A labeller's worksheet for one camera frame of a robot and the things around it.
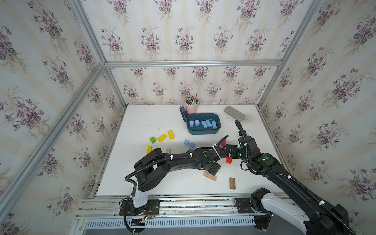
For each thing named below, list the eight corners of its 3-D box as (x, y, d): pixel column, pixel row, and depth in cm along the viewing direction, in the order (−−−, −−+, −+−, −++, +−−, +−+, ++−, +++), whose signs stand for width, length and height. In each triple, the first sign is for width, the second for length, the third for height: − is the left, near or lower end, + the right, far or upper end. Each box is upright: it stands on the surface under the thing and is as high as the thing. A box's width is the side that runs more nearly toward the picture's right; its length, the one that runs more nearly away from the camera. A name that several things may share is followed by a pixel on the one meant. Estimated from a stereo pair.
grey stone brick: (223, 111, 119) (223, 108, 117) (227, 107, 122) (228, 105, 119) (240, 122, 112) (241, 119, 109) (244, 118, 114) (245, 115, 112)
